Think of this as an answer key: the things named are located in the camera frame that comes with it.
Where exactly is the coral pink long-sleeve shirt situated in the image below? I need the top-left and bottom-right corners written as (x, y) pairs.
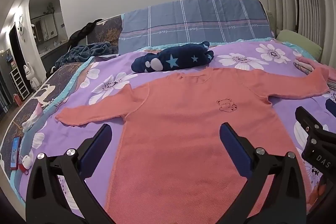
top-left (57, 68), bottom-right (329, 223)

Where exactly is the stack of folded clothes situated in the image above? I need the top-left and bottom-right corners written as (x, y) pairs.
top-left (293, 56), bottom-right (330, 75)

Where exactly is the person's right hand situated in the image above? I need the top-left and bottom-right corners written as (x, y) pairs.
top-left (307, 175), bottom-right (327, 205)

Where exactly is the small white red toy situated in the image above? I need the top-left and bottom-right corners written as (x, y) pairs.
top-left (18, 155), bottom-right (33, 175)

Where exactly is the smartphone with red case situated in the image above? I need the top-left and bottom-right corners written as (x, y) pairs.
top-left (10, 136), bottom-right (21, 170)

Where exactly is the green pillow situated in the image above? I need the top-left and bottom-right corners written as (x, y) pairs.
top-left (276, 30), bottom-right (322, 61)

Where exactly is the white sock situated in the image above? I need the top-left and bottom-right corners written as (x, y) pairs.
top-left (22, 103), bottom-right (43, 134)

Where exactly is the purple floral bed sheet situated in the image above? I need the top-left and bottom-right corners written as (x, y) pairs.
top-left (24, 40), bottom-right (329, 223)

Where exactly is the white bear figurine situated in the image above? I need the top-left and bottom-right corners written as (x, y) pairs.
top-left (23, 62), bottom-right (40, 91)

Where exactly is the white shelf rack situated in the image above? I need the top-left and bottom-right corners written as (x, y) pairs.
top-left (10, 67), bottom-right (30, 101)

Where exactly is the navy star-patterned folded garment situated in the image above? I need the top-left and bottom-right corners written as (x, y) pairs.
top-left (131, 41), bottom-right (214, 73)

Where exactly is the teal fuzzy blanket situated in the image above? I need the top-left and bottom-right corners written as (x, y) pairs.
top-left (54, 42), bottom-right (118, 69)

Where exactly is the black garment on headboard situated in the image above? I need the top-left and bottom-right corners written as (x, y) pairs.
top-left (68, 19), bottom-right (102, 51)

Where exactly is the blue plaid pillow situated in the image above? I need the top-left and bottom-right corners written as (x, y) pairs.
top-left (118, 0), bottom-right (273, 55)

